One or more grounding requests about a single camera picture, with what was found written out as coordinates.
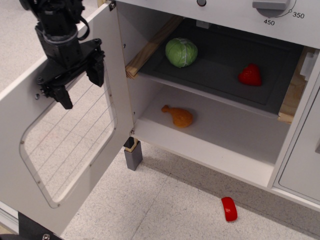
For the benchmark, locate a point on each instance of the green toy cabbage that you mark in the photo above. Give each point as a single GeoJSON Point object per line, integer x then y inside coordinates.
{"type": "Point", "coordinates": [181, 52]}

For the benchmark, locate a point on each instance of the grey temperature dial knob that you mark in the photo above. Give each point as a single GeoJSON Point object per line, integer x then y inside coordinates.
{"type": "Point", "coordinates": [270, 8]}

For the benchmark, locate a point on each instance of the white toy oven door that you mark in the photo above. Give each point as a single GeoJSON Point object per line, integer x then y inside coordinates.
{"type": "Point", "coordinates": [52, 158]}

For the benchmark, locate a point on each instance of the black tape strip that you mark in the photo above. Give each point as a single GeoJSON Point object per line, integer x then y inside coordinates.
{"type": "Point", "coordinates": [129, 143]}

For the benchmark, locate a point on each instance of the light wooden corner post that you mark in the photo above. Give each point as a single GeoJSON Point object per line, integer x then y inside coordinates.
{"type": "Point", "coordinates": [130, 150]}

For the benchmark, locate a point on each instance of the white right cabinet door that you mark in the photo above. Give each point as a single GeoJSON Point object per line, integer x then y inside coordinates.
{"type": "Point", "coordinates": [299, 174]}

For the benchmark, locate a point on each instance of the orange toy chicken drumstick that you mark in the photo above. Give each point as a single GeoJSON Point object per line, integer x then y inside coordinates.
{"type": "Point", "coordinates": [181, 118]}

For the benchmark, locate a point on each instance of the red plastic toy piece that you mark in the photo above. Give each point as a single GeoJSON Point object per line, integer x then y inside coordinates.
{"type": "Point", "coordinates": [230, 210]}

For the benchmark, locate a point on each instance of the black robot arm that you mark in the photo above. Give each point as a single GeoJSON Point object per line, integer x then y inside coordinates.
{"type": "Point", "coordinates": [55, 13]}

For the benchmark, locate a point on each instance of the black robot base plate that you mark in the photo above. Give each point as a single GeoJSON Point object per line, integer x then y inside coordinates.
{"type": "Point", "coordinates": [28, 229]}

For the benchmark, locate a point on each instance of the red toy strawberry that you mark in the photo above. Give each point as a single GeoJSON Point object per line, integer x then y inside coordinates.
{"type": "Point", "coordinates": [250, 75]}

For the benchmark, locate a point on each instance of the white toy kitchen cabinet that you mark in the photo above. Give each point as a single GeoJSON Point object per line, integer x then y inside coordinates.
{"type": "Point", "coordinates": [244, 144]}

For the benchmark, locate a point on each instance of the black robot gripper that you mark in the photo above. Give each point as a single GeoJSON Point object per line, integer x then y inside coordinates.
{"type": "Point", "coordinates": [68, 56]}

